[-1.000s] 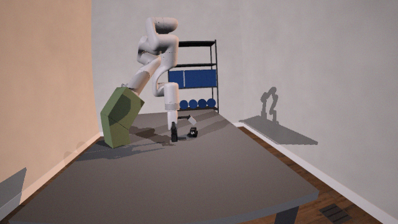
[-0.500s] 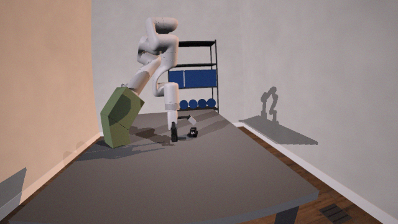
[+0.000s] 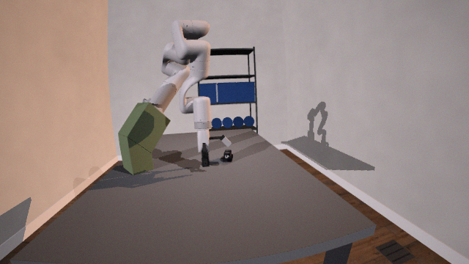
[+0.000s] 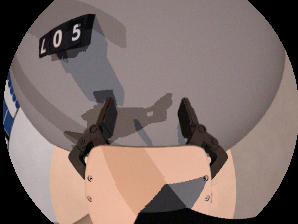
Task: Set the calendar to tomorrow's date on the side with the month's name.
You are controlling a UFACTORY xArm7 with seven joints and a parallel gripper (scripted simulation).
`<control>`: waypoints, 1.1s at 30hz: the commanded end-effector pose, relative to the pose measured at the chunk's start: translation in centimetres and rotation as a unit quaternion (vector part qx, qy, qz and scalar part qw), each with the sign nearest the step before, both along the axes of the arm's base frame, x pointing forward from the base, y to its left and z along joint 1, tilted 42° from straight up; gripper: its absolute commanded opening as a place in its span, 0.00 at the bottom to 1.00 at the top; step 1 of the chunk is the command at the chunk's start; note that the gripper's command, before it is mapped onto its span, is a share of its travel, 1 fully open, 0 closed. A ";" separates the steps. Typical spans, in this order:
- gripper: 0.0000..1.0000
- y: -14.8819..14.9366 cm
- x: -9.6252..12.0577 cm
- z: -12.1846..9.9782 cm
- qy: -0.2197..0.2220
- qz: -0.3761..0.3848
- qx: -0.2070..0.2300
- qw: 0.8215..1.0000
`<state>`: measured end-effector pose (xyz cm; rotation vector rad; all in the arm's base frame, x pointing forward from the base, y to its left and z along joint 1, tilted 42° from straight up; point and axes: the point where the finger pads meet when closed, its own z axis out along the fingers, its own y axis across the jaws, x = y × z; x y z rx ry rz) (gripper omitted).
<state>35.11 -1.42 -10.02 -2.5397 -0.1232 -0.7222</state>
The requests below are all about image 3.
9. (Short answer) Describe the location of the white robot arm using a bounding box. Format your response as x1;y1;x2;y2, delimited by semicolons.
142;20;212;129

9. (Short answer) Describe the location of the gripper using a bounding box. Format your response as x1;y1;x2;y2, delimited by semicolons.
194;127;212;167

